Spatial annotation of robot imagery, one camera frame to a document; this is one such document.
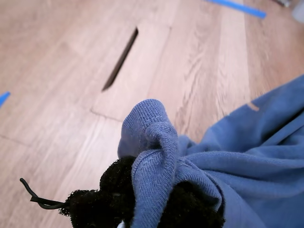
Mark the blue printed T-shirt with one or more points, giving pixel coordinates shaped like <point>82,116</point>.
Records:
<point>237,166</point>

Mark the short blue tape piece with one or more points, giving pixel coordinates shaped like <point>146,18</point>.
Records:
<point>4,98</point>

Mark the black twist tie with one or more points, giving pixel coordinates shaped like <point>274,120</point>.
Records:
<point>40,202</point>

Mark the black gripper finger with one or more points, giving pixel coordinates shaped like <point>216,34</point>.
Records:
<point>107,204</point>
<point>194,209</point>

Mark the long blue tape strip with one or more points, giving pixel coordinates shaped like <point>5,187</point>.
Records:
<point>237,7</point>

